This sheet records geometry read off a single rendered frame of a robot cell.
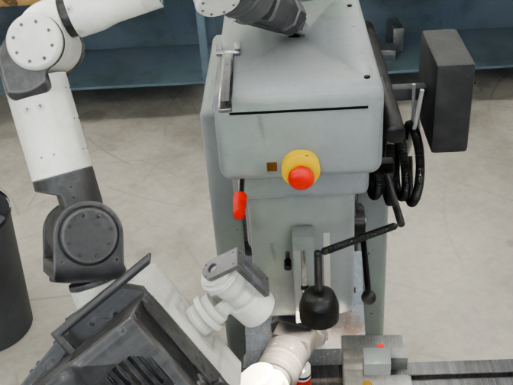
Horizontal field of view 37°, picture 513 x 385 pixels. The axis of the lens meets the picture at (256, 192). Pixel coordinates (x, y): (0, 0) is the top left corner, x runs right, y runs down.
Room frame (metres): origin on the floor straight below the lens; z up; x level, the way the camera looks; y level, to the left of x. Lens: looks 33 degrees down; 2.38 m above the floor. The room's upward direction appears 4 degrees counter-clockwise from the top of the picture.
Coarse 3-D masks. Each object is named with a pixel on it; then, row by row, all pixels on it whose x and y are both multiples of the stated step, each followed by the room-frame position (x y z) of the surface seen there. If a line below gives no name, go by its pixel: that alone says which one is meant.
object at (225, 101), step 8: (216, 48) 1.18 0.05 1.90; (224, 56) 1.14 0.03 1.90; (232, 56) 1.14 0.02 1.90; (224, 64) 1.11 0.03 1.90; (232, 64) 1.11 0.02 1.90; (224, 72) 1.08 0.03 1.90; (232, 72) 1.08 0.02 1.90; (224, 80) 1.05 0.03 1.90; (232, 80) 1.05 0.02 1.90; (224, 88) 1.02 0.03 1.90; (232, 88) 1.02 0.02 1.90; (224, 96) 1.00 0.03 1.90; (232, 96) 1.00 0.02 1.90; (224, 104) 0.97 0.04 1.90; (224, 112) 0.96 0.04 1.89
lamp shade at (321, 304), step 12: (312, 288) 1.02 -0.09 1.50; (324, 288) 1.02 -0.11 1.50; (300, 300) 1.02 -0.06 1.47; (312, 300) 1.00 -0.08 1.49; (324, 300) 1.00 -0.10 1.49; (336, 300) 1.01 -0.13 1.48; (300, 312) 1.01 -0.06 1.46; (312, 312) 0.99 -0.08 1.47; (324, 312) 0.98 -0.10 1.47; (336, 312) 0.99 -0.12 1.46; (312, 324) 0.98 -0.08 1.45; (324, 324) 0.98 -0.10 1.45
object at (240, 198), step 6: (240, 180) 1.07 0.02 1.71; (240, 186) 1.05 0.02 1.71; (240, 192) 1.02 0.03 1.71; (234, 198) 1.01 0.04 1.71; (240, 198) 1.01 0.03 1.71; (246, 198) 1.02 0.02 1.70; (234, 204) 1.00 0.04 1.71; (240, 204) 0.99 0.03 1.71; (246, 204) 1.00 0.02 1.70; (234, 210) 0.98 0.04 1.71; (240, 210) 0.98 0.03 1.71; (234, 216) 0.98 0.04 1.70; (240, 216) 0.97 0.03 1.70
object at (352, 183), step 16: (320, 176) 1.11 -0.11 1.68; (336, 176) 1.11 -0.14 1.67; (352, 176) 1.10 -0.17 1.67; (368, 176) 1.11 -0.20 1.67; (256, 192) 1.11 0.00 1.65; (272, 192) 1.11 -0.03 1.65; (288, 192) 1.11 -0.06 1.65; (304, 192) 1.11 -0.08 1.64; (320, 192) 1.11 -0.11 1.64; (336, 192) 1.11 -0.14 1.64; (352, 192) 1.11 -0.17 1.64
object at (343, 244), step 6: (378, 228) 1.07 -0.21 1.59; (384, 228) 1.07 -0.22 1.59; (390, 228) 1.07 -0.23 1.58; (396, 228) 1.07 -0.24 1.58; (360, 234) 1.06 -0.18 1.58; (366, 234) 1.05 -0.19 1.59; (372, 234) 1.05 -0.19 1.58; (378, 234) 1.06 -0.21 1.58; (348, 240) 1.04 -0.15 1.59; (354, 240) 1.04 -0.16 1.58; (360, 240) 1.04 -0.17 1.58; (330, 246) 1.03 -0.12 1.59; (336, 246) 1.03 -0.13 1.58; (342, 246) 1.03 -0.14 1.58; (348, 246) 1.03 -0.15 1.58; (324, 252) 1.02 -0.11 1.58; (330, 252) 1.02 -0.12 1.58
